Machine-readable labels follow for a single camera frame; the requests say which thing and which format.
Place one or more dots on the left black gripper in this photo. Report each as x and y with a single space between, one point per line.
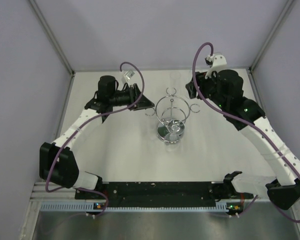
134 93

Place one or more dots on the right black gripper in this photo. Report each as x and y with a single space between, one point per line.
201 81

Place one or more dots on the chrome wine glass rack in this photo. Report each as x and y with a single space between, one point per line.
170 106

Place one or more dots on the clear wine glass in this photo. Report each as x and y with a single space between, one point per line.
170 132

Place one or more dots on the clear champagne flute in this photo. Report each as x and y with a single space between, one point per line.
175 80

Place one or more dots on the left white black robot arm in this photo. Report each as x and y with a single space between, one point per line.
58 162

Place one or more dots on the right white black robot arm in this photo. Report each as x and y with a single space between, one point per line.
225 89

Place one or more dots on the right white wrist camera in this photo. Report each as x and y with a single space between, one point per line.
216 62

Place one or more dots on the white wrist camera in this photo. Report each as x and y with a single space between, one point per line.
126 76
216 62

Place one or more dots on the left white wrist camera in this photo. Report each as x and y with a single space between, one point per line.
126 76

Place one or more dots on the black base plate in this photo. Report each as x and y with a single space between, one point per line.
168 194

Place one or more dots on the aluminium frame rail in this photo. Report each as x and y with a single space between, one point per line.
50 36

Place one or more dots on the slotted cable duct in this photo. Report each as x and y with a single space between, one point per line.
92 207

